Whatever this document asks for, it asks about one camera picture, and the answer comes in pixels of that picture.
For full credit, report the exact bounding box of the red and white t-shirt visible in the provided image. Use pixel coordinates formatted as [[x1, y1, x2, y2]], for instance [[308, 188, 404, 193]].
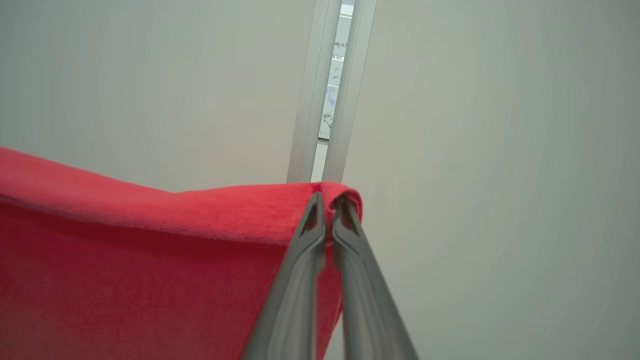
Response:
[[0, 146, 363, 360]]

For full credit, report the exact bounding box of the grey partition wall post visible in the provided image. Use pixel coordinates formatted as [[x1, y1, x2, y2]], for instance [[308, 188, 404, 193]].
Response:
[[286, 0, 343, 183], [321, 0, 378, 183]]

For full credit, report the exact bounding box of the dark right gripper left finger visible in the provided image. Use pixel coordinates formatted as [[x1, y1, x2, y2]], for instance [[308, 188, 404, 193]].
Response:
[[242, 192, 327, 360]]

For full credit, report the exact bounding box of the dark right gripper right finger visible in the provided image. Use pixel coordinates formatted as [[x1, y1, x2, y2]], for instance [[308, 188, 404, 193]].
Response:
[[330, 196, 420, 360]]

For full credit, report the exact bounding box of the whiteboard with writing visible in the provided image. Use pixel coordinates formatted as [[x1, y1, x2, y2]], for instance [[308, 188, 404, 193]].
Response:
[[318, 0, 355, 141]]

